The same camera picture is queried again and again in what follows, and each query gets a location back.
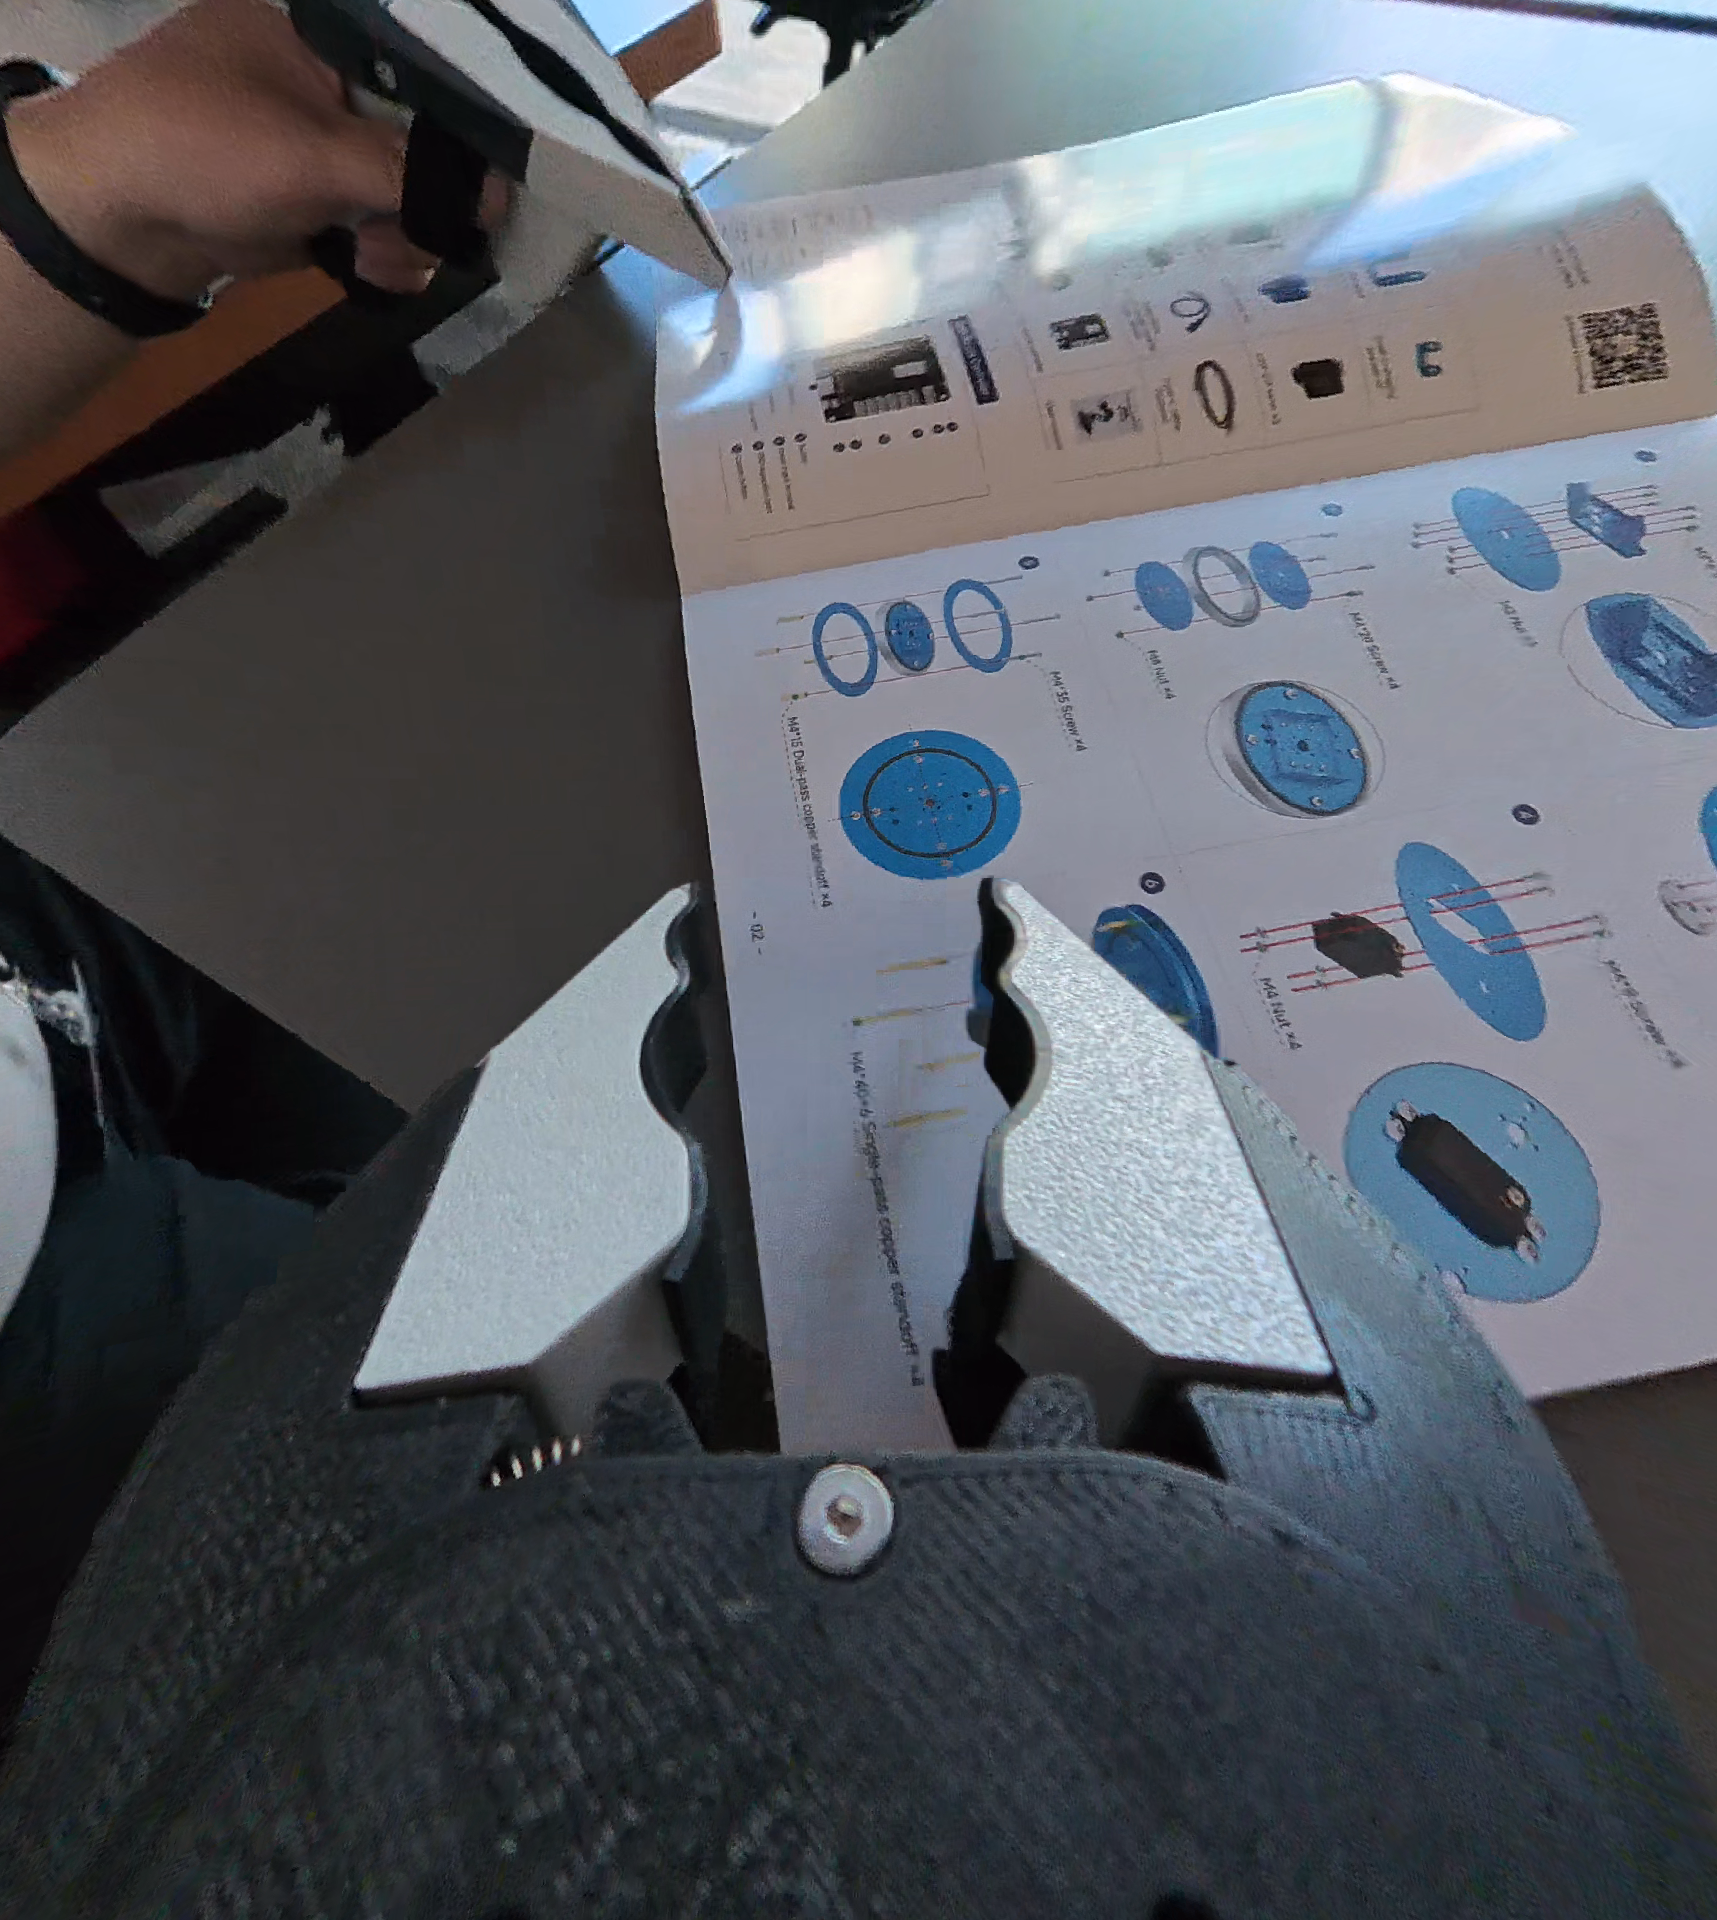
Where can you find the person's dark trousers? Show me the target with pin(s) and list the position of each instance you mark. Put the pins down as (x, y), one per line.
(123, 1230)

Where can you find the grey desk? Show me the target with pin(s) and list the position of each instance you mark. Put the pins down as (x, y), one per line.
(422, 674)

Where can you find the person's left hand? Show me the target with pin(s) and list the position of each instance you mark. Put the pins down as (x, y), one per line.
(229, 135)

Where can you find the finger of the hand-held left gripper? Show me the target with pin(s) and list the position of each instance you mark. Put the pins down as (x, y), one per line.
(615, 74)
(602, 195)

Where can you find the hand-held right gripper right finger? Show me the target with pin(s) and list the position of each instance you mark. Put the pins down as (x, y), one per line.
(1158, 1200)

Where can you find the black wristband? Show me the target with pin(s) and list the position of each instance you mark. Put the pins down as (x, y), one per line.
(49, 240)

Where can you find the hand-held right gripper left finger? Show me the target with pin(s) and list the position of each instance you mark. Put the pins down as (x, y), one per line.
(559, 1184)

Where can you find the white user manual booklet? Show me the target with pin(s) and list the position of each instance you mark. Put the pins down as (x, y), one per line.
(1246, 751)

